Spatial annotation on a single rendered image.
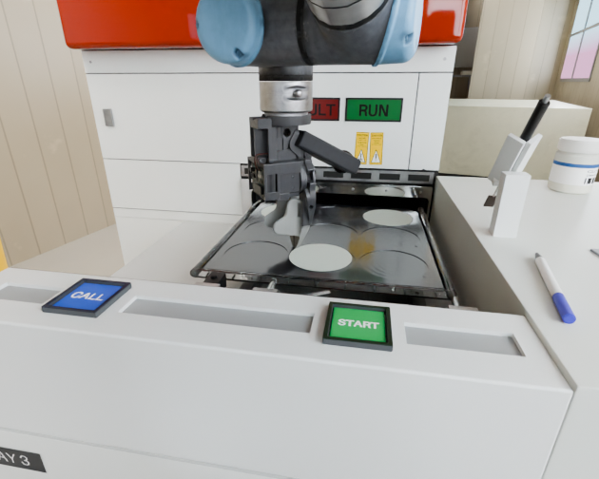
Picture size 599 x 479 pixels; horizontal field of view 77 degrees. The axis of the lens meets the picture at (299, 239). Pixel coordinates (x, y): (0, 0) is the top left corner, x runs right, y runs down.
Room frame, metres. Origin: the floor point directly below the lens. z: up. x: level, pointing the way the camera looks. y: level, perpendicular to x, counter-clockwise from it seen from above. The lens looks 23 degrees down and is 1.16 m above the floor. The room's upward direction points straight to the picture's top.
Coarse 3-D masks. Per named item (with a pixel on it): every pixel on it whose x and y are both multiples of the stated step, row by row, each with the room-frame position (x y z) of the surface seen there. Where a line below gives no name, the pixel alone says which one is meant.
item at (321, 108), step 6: (318, 102) 0.86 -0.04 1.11; (324, 102) 0.85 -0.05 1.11; (330, 102) 0.85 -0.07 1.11; (336, 102) 0.85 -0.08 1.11; (318, 108) 0.86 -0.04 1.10; (324, 108) 0.85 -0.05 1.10; (330, 108) 0.85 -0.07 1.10; (336, 108) 0.85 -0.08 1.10; (312, 114) 0.86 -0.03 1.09; (318, 114) 0.86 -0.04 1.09; (324, 114) 0.85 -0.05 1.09; (330, 114) 0.85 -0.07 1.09; (336, 114) 0.85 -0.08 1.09
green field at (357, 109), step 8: (352, 104) 0.84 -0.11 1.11; (360, 104) 0.84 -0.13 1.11; (368, 104) 0.84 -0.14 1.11; (376, 104) 0.83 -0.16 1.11; (384, 104) 0.83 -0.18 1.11; (392, 104) 0.83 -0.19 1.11; (400, 104) 0.83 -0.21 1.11; (352, 112) 0.84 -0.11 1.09; (360, 112) 0.84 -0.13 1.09; (368, 112) 0.84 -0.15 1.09; (376, 112) 0.83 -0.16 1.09; (384, 112) 0.83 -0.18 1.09; (392, 112) 0.83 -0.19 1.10
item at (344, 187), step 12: (252, 192) 0.88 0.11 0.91; (324, 192) 0.84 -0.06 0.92; (336, 192) 0.84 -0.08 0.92; (348, 192) 0.83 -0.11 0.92; (360, 192) 0.83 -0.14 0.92; (372, 192) 0.82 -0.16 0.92; (384, 192) 0.82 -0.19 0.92; (396, 192) 0.81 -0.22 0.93; (408, 192) 0.81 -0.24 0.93; (420, 192) 0.80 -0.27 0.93; (432, 192) 0.80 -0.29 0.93; (252, 204) 0.88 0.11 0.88
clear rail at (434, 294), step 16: (208, 272) 0.48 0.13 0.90; (224, 272) 0.48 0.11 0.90; (240, 272) 0.48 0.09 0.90; (320, 288) 0.45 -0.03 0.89; (336, 288) 0.45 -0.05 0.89; (352, 288) 0.44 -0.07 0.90; (368, 288) 0.44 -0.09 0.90; (384, 288) 0.44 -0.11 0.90; (400, 288) 0.44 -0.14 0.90; (416, 288) 0.43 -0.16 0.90; (432, 288) 0.43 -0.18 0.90
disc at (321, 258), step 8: (296, 248) 0.57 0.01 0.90; (304, 248) 0.57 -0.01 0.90; (312, 248) 0.57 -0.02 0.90; (320, 248) 0.57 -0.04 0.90; (328, 248) 0.57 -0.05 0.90; (336, 248) 0.57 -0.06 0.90; (296, 256) 0.54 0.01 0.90; (304, 256) 0.54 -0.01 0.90; (312, 256) 0.54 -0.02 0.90; (320, 256) 0.54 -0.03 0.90; (328, 256) 0.54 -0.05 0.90; (336, 256) 0.54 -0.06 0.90; (344, 256) 0.54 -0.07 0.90; (296, 264) 0.51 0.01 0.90; (304, 264) 0.51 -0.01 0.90; (312, 264) 0.51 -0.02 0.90; (320, 264) 0.51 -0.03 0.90; (328, 264) 0.51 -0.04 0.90; (336, 264) 0.51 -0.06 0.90; (344, 264) 0.51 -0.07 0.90
